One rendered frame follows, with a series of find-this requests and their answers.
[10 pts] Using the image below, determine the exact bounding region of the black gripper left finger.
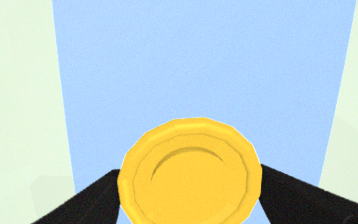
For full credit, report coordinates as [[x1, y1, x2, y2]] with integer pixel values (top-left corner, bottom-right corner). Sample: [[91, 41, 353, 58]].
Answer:
[[31, 169, 121, 224]]

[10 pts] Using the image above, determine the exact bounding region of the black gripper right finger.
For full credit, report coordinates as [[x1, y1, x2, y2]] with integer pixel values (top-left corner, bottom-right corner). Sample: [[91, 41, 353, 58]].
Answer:
[[259, 163, 358, 224]]

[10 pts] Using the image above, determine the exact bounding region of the yellow plate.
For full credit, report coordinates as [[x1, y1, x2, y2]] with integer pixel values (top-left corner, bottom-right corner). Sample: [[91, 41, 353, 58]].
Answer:
[[118, 117, 262, 224]]

